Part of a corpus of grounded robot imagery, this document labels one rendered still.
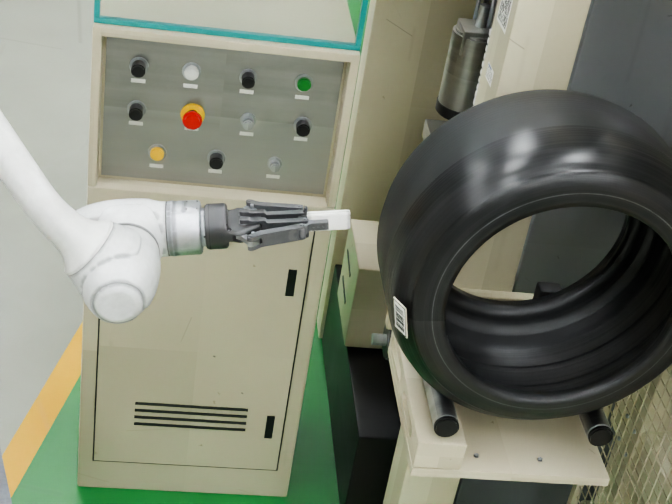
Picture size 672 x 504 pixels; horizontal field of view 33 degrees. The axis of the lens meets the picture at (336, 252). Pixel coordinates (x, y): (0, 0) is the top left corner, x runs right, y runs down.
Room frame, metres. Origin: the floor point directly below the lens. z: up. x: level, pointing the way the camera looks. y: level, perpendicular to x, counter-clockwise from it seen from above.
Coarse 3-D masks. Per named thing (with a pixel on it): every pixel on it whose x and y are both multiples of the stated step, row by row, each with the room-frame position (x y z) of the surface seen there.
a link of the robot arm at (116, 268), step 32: (0, 128) 1.47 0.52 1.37; (0, 160) 1.43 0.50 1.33; (32, 160) 1.45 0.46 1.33; (32, 192) 1.40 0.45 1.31; (64, 224) 1.38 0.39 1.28; (96, 224) 1.41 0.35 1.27; (64, 256) 1.38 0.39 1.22; (96, 256) 1.36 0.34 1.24; (128, 256) 1.38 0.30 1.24; (96, 288) 1.32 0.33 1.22; (128, 288) 1.33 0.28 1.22; (128, 320) 1.33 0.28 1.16
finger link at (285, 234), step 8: (296, 224) 1.57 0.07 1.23; (304, 224) 1.57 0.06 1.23; (256, 232) 1.54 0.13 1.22; (264, 232) 1.55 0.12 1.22; (272, 232) 1.55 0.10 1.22; (280, 232) 1.55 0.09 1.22; (288, 232) 1.56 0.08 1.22; (296, 232) 1.56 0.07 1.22; (248, 240) 1.53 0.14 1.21; (264, 240) 1.54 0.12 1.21; (272, 240) 1.55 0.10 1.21; (280, 240) 1.55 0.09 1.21; (288, 240) 1.56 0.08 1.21; (296, 240) 1.56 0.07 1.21; (248, 248) 1.53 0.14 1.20; (256, 248) 1.53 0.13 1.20
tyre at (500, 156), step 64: (448, 128) 1.73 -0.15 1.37; (512, 128) 1.66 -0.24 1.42; (576, 128) 1.64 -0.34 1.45; (640, 128) 1.73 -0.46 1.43; (448, 192) 1.57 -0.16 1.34; (512, 192) 1.54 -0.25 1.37; (576, 192) 1.55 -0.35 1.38; (640, 192) 1.57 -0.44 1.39; (384, 256) 1.63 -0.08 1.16; (448, 256) 1.52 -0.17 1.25; (640, 256) 1.85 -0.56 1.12; (448, 320) 1.79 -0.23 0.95; (512, 320) 1.82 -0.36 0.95; (576, 320) 1.83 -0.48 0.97; (640, 320) 1.76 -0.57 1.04; (448, 384) 1.54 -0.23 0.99; (512, 384) 1.68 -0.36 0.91; (576, 384) 1.68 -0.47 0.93; (640, 384) 1.59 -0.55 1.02
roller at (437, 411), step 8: (424, 384) 1.65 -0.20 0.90; (432, 392) 1.61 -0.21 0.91; (432, 400) 1.59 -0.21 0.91; (440, 400) 1.58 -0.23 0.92; (448, 400) 1.58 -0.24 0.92; (432, 408) 1.57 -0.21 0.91; (440, 408) 1.56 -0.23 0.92; (448, 408) 1.56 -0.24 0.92; (432, 416) 1.55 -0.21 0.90; (440, 416) 1.54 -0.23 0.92; (448, 416) 1.54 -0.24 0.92; (456, 416) 1.55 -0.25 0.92; (440, 424) 1.53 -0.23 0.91; (448, 424) 1.53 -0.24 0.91; (456, 424) 1.53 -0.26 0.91; (440, 432) 1.53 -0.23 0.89; (448, 432) 1.53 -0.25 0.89; (456, 432) 1.54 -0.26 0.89
